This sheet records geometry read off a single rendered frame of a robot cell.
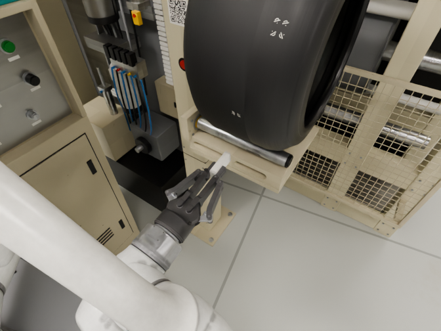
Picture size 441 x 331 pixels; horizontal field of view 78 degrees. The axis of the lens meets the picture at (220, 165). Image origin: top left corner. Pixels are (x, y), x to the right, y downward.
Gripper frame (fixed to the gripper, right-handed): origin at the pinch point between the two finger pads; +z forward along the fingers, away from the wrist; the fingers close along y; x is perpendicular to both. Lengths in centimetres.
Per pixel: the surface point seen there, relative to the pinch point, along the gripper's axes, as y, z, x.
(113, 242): 58, -25, 81
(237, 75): 0.5, 9.5, -19.4
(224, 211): 26, 30, 105
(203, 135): 20.4, 17.3, 17.4
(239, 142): 5.6, 17.9, 12.9
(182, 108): 35.7, 24.7, 17.7
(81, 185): 58, -17, 35
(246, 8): 1.5, 14.7, -29.6
